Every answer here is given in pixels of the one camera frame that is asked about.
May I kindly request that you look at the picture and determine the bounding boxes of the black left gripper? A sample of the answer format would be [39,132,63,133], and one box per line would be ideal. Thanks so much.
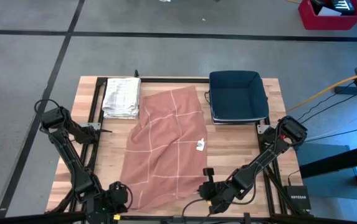
[102,181,129,220]

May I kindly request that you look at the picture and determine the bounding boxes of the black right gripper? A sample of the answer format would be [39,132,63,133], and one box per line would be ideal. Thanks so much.
[198,167,238,215]

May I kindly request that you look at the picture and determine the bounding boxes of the plain pink towel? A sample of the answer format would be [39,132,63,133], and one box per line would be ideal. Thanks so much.
[119,85,209,212]

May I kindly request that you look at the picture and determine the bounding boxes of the white towel thin beige stripes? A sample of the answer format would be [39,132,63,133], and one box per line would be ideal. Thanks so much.
[102,77,141,118]

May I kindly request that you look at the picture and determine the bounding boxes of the navy blue fabric bin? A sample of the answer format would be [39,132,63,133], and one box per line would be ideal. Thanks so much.
[208,70,270,125]

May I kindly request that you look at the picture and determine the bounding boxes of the black metal stand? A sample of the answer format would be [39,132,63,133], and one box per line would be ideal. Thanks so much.
[299,65,357,187]

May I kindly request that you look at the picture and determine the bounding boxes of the red plastic crate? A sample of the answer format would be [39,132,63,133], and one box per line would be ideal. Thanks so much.
[298,0,357,31]

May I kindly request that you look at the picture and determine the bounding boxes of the white paper sheet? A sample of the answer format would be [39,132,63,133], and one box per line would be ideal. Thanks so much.
[317,6,343,16]

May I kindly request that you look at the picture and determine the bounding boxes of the black device white stripes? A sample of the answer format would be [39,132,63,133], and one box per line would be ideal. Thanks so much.
[309,0,356,15]

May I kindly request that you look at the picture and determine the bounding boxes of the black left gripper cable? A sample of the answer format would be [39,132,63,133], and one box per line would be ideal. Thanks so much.
[122,183,134,211]

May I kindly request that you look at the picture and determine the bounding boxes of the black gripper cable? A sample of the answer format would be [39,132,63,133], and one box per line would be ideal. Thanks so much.
[181,198,212,224]
[122,183,134,211]

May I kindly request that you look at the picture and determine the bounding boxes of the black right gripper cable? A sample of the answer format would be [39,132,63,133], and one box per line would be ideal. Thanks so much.
[181,198,212,224]

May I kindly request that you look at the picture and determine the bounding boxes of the black Netgear network switch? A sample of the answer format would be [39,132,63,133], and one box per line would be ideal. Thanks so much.
[283,185,312,211]

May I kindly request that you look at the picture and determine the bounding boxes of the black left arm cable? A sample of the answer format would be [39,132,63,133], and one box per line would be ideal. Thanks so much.
[34,98,61,116]

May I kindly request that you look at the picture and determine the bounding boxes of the black metal table frame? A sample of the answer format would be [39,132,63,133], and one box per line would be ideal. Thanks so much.
[45,70,310,224]

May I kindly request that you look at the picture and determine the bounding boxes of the yellow cable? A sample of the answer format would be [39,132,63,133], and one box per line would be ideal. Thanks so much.
[287,70,357,112]

